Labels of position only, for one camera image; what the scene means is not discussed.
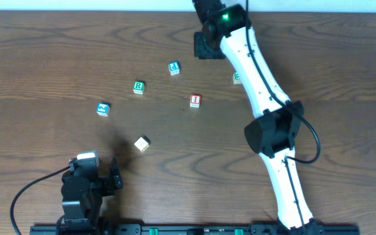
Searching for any red letter I block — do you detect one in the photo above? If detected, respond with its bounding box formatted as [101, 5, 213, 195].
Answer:
[189, 94, 202, 108]

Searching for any blue number 2 block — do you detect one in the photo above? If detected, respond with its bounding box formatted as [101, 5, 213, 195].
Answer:
[96, 102, 110, 117]

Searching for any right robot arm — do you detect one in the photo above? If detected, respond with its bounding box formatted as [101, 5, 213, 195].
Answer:
[193, 0, 321, 234]

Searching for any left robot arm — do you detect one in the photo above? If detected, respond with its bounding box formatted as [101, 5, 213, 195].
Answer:
[55, 157, 123, 234]

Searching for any blue letter P block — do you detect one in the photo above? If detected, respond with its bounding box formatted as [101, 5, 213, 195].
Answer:
[168, 61, 180, 76]

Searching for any plain wooden block left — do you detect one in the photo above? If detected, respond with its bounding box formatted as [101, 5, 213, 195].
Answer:
[134, 136, 150, 152]

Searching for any green R block right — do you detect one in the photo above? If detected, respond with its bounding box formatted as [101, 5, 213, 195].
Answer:
[232, 72, 242, 84]

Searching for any green r block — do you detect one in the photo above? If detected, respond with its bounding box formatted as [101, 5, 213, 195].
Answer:
[232, 72, 242, 84]
[133, 81, 145, 95]

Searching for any green R block left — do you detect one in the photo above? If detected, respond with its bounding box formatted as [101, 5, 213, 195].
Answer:
[133, 81, 145, 95]

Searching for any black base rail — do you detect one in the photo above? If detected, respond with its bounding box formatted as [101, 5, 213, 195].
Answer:
[29, 222, 360, 235]

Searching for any left black cable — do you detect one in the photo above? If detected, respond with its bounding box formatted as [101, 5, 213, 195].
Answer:
[10, 165, 72, 235]

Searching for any black cable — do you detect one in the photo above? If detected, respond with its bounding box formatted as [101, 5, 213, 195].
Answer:
[10, 165, 72, 235]
[243, 0, 322, 229]

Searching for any right black cable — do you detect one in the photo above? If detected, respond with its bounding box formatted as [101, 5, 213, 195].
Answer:
[243, 0, 322, 229]

